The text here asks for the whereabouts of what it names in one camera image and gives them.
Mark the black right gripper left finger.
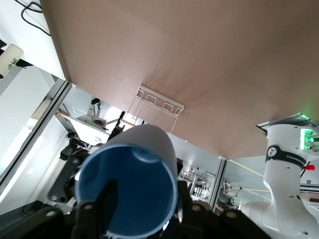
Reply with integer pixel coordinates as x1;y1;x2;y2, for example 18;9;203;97
71;178;120;239

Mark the white background desk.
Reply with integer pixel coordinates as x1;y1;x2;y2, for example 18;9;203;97
54;109;111;140

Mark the black floor cable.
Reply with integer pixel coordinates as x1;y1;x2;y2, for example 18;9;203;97
20;0;52;37

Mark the blue plastic cup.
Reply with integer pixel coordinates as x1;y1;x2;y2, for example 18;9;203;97
74;124;180;238

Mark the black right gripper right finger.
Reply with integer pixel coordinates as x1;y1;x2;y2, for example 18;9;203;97
174;180;195;225

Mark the white wire cup rack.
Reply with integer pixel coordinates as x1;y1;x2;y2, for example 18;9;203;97
119;84;186;140

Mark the aluminium frame profile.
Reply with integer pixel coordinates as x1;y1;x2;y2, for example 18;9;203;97
0;79;73;190

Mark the white green print paper cup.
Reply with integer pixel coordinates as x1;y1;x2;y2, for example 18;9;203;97
0;44;24;79

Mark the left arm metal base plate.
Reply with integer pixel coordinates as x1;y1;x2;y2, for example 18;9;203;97
256;112;319;133

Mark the brown table cover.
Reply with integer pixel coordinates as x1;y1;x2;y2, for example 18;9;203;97
39;0;319;160

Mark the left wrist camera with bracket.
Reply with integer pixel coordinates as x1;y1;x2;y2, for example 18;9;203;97
48;146;85;208

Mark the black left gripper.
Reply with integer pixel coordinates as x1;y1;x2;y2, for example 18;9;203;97
59;125;126;161

